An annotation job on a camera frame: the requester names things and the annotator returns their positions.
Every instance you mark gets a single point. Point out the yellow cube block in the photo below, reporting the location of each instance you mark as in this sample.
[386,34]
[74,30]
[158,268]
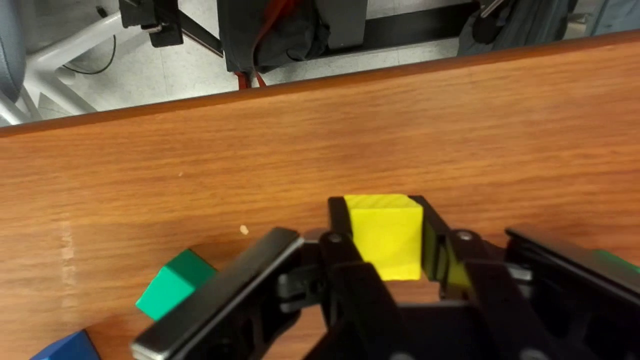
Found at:
[386,230]

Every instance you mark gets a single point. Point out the green block near tower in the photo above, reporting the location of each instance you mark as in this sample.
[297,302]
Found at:
[178,278]

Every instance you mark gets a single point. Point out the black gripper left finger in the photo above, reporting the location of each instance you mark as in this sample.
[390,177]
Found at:
[358,311]

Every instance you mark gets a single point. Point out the green block near centre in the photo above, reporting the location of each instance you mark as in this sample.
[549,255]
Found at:
[617,261]

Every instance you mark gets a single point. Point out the blue base block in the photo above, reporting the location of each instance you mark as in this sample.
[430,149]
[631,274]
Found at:
[72,346]

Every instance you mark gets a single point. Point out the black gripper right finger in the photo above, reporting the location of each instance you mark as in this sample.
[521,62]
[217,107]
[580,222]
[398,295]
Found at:
[467,271]

